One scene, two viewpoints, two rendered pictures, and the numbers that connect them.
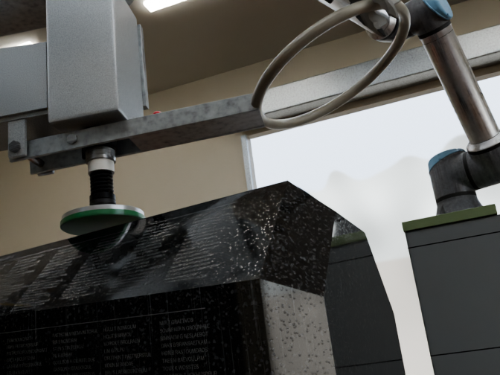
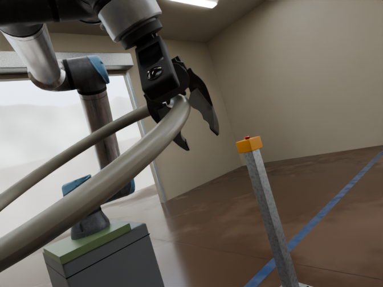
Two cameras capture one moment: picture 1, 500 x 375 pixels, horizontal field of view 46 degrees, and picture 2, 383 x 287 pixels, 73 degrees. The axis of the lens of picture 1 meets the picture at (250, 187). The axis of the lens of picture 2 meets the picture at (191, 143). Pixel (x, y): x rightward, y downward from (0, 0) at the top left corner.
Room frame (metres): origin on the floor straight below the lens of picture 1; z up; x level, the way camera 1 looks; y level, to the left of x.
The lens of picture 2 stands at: (0.98, 0.04, 1.17)
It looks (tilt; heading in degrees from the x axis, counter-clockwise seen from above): 0 degrees down; 301
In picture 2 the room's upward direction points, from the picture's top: 16 degrees counter-clockwise
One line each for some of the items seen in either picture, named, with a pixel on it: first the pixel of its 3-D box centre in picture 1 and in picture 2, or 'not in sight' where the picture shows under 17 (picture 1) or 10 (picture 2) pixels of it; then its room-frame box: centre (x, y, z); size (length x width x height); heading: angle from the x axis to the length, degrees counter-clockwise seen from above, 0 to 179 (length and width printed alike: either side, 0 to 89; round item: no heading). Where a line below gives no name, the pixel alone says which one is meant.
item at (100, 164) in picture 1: (100, 167); not in sight; (1.50, 0.40, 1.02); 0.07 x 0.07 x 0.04
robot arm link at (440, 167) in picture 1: (452, 175); (82, 194); (2.17, -0.78, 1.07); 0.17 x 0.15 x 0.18; 53
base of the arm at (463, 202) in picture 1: (458, 210); (88, 221); (2.17, -0.77, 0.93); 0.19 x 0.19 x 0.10
